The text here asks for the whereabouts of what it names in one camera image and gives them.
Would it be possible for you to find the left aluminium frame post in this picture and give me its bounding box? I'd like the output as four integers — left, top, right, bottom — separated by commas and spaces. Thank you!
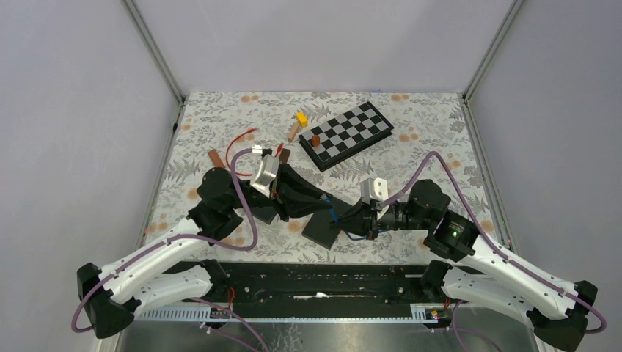
120, 0, 186, 105

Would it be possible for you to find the right aluminium frame post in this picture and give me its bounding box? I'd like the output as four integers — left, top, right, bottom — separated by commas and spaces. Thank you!
462, 0, 526, 103

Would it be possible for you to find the yellow block near chessboard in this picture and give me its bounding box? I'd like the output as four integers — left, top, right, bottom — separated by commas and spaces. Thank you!
296, 111, 308, 128

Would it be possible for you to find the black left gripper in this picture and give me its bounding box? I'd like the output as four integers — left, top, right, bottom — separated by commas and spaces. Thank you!
228, 161, 335, 223

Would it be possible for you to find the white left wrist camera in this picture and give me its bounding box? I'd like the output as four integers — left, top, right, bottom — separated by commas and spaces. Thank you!
249, 145, 280, 197

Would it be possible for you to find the reddish brown wooden block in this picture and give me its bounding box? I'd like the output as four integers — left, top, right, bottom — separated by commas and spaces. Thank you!
208, 150, 226, 169

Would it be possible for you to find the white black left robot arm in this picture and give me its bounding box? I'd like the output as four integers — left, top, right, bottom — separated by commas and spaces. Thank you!
71, 163, 329, 339

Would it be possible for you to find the dark brown wooden block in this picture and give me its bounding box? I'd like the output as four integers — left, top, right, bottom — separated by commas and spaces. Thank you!
279, 148, 290, 164

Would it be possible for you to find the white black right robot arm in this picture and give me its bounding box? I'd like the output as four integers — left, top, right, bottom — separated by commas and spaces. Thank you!
329, 178, 598, 351

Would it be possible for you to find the floral table mat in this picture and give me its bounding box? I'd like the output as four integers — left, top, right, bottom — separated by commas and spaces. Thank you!
146, 92, 496, 264

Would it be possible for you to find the light wooden block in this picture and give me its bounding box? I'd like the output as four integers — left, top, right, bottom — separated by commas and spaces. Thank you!
287, 122, 301, 142

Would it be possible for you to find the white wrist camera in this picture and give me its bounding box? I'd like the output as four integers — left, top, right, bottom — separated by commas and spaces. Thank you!
360, 177, 389, 219
249, 145, 280, 197

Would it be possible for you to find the black network switch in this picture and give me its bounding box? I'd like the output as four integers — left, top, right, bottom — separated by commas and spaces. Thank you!
251, 207, 278, 224
302, 197, 351, 249

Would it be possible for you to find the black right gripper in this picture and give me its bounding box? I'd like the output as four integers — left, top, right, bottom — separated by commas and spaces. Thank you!
329, 194, 432, 241

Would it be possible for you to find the black white chessboard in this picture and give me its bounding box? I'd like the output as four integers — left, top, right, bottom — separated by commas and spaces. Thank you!
299, 101, 394, 172

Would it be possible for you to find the brown round chess piece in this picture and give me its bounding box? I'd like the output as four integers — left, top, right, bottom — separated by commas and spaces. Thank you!
311, 135, 321, 147

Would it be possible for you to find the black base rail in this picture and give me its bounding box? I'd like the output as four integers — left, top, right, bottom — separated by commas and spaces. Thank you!
165, 260, 480, 320

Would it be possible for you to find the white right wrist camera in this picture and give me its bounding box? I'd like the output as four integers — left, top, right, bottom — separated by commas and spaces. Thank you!
360, 177, 389, 219

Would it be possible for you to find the aluminium frame post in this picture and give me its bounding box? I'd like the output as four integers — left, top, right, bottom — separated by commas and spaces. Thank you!
462, 0, 526, 103
120, 0, 186, 105

